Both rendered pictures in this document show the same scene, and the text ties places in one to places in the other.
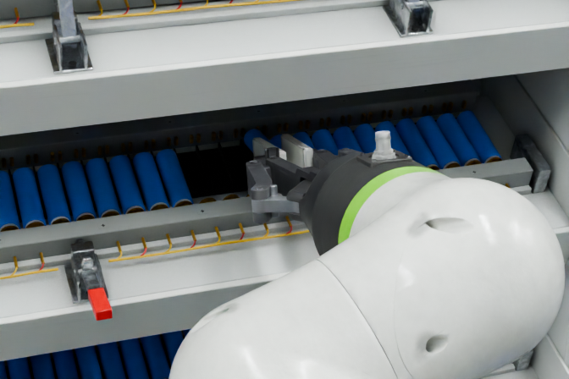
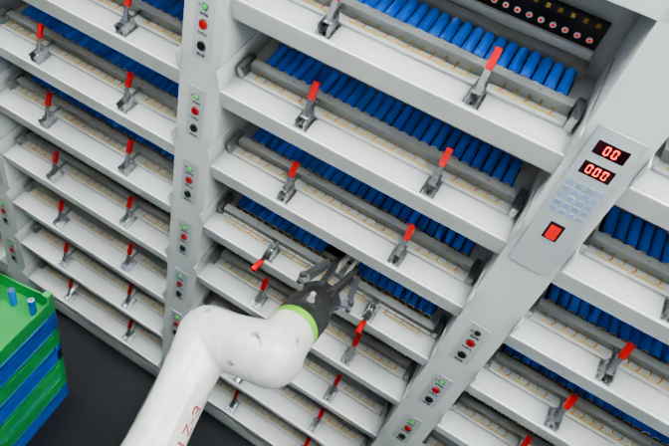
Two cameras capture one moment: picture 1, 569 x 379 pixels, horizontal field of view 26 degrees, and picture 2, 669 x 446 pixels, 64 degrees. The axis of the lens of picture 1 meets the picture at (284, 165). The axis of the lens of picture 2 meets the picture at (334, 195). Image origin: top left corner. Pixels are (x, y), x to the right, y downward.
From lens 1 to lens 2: 0.63 m
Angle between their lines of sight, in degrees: 32
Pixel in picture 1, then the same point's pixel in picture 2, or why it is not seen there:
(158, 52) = (311, 211)
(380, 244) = (244, 329)
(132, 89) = (295, 217)
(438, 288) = (240, 353)
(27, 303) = (251, 247)
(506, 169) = (423, 322)
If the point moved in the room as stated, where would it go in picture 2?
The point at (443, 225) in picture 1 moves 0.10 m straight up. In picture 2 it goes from (260, 338) to (270, 302)
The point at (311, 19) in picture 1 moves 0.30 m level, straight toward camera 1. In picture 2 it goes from (367, 233) to (249, 297)
